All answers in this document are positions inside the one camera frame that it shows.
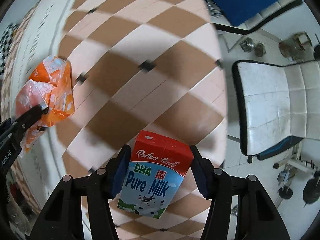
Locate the orange plastic bag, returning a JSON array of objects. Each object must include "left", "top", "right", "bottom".
[{"left": 15, "top": 56, "right": 75, "bottom": 154}]

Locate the white padded chair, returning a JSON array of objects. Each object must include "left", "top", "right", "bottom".
[{"left": 232, "top": 60, "right": 319, "bottom": 160}]

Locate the blue cushioned chair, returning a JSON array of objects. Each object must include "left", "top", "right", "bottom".
[{"left": 204, "top": 0, "right": 303, "bottom": 35}]

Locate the checkered black white cloth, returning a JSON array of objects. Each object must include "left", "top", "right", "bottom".
[{"left": 0, "top": 23, "right": 19, "bottom": 79}]

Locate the dumbbell on floor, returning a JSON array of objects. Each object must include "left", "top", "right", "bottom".
[{"left": 240, "top": 37, "right": 266, "bottom": 57}]

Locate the checkered tablecloth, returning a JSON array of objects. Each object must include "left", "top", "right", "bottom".
[{"left": 0, "top": 0, "right": 228, "bottom": 240}]

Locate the milk carton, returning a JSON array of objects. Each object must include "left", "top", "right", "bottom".
[{"left": 118, "top": 131, "right": 194, "bottom": 219}]

